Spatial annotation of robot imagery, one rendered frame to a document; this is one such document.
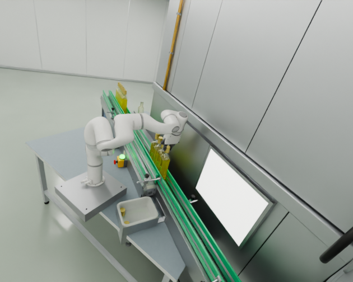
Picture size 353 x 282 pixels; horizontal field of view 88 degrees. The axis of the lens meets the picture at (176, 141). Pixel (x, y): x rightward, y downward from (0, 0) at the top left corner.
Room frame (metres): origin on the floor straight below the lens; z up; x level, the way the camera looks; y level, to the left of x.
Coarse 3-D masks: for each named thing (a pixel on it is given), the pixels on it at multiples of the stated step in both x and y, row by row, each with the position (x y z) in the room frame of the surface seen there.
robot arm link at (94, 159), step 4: (88, 148) 0.88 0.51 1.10; (88, 152) 0.88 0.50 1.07; (92, 152) 0.88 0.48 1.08; (96, 152) 0.89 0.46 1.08; (100, 152) 0.90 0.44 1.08; (104, 152) 0.91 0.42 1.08; (88, 156) 0.88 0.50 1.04; (92, 156) 0.88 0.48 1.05; (96, 156) 0.90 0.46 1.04; (100, 156) 0.95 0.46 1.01; (88, 160) 0.89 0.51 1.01; (92, 160) 0.88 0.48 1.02; (96, 160) 0.90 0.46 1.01; (100, 160) 0.92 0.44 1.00; (88, 164) 0.89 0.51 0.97; (92, 164) 0.88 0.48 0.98; (96, 164) 0.89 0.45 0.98; (100, 164) 0.91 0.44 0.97
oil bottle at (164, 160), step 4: (160, 156) 1.04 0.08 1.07; (164, 156) 1.02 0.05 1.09; (168, 156) 1.04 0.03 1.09; (160, 160) 1.03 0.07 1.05; (164, 160) 1.01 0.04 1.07; (168, 160) 1.03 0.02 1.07; (160, 164) 1.02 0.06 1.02; (164, 164) 1.01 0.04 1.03; (168, 164) 1.03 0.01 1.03; (160, 168) 1.01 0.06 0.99; (164, 168) 1.02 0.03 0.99; (160, 172) 1.01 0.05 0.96; (164, 172) 1.02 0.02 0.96; (164, 176) 1.03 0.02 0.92
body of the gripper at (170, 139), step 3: (165, 135) 1.00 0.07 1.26; (168, 135) 0.98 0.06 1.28; (171, 135) 0.98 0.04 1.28; (174, 135) 0.99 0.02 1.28; (177, 135) 0.98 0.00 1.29; (180, 135) 1.02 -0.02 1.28; (162, 138) 1.02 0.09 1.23; (165, 138) 0.99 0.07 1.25; (168, 138) 0.98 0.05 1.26; (171, 138) 0.99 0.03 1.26; (174, 138) 1.00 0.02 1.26; (177, 138) 1.01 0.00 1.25; (165, 141) 0.98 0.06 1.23; (168, 141) 0.99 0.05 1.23; (171, 141) 1.00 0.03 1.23; (174, 141) 1.01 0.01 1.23; (177, 141) 1.03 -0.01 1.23
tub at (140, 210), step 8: (128, 200) 0.80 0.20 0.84; (136, 200) 0.83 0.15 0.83; (144, 200) 0.86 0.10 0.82; (128, 208) 0.80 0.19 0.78; (136, 208) 0.82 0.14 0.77; (144, 208) 0.84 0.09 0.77; (152, 208) 0.81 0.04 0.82; (120, 216) 0.68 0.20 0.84; (128, 216) 0.75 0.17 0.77; (136, 216) 0.76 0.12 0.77; (144, 216) 0.78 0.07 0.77; (152, 216) 0.78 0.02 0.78; (128, 224) 0.64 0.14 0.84
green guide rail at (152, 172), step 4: (112, 96) 2.20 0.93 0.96; (112, 100) 2.20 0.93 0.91; (116, 104) 2.01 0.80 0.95; (116, 108) 2.00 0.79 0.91; (120, 112) 1.82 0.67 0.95; (136, 140) 1.35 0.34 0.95; (136, 144) 1.34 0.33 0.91; (140, 144) 1.28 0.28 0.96; (140, 148) 1.26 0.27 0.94; (140, 152) 1.25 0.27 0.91; (144, 152) 1.19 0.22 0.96; (144, 156) 1.17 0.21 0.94; (144, 160) 1.16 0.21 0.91; (148, 160) 1.10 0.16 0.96; (148, 164) 1.09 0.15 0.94; (148, 168) 1.08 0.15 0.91; (152, 168) 1.03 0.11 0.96; (152, 172) 1.03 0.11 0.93; (156, 172) 0.99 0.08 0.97; (152, 176) 1.01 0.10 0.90; (156, 176) 0.97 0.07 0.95
